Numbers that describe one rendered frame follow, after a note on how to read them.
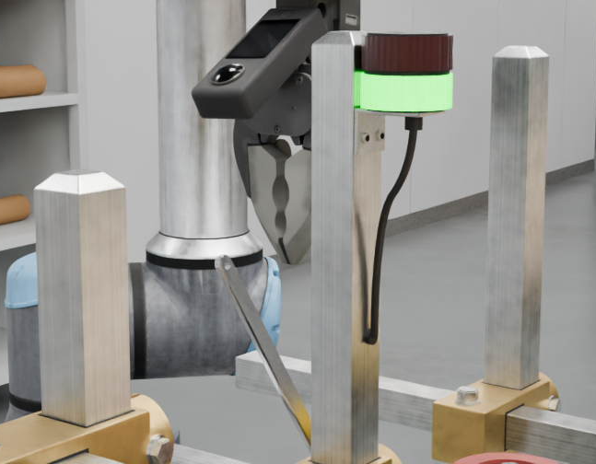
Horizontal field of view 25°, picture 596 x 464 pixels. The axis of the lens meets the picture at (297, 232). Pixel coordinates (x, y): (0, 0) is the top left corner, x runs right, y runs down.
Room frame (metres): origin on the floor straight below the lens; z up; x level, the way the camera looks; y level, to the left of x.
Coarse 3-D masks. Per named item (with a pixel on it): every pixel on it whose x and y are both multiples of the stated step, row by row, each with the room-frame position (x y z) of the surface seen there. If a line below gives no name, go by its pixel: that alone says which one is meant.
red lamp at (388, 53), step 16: (368, 48) 0.87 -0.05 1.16; (384, 48) 0.86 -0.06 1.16; (400, 48) 0.85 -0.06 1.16; (416, 48) 0.85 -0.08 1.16; (432, 48) 0.86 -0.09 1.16; (448, 48) 0.87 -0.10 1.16; (368, 64) 0.87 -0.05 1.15; (384, 64) 0.86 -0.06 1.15; (400, 64) 0.85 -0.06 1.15; (416, 64) 0.85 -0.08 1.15; (432, 64) 0.86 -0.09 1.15; (448, 64) 0.87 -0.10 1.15
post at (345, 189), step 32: (352, 32) 0.90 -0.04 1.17; (320, 64) 0.90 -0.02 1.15; (352, 64) 0.89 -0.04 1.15; (320, 96) 0.90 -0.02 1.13; (352, 96) 0.89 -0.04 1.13; (320, 128) 0.90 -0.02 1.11; (352, 128) 0.89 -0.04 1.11; (320, 160) 0.90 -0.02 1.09; (352, 160) 0.89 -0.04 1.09; (320, 192) 0.90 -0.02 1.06; (352, 192) 0.89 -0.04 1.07; (320, 224) 0.90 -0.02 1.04; (352, 224) 0.89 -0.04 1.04; (320, 256) 0.90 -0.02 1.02; (352, 256) 0.89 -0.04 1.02; (320, 288) 0.90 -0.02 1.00; (352, 288) 0.89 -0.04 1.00; (320, 320) 0.90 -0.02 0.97; (352, 320) 0.89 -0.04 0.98; (320, 352) 0.90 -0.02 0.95; (352, 352) 0.89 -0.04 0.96; (320, 384) 0.90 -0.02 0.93; (352, 384) 0.89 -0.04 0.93; (320, 416) 0.90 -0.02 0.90; (352, 416) 0.89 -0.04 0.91; (320, 448) 0.90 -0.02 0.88; (352, 448) 0.89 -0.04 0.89
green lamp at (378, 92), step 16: (368, 80) 0.87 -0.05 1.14; (384, 80) 0.86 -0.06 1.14; (400, 80) 0.85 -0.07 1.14; (416, 80) 0.85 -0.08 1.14; (432, 80) 0.86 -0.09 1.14; (448, 80) 0.87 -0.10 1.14; (368, 96) 0.87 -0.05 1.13; (384, 96) 0.86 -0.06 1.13; (400, 96) 0.85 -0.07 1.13; (416, 96) 0.85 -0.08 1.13; (432, 96) 0.86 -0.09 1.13; (448, 96) 0.87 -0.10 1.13
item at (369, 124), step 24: (384, 72) 0.86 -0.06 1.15; (408, 72) 0.85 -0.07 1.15; (432, 72) 0.86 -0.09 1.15; (360, 120) 0.89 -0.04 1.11; (384, 120) 0.91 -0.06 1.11; (408, 120) 0.87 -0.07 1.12; (360, 144) 0.89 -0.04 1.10; (384, 144) 0.91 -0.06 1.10; (408, 144) 0.88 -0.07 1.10; (408, 168) 0.88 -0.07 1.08; (384, 216) 0.89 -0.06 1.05
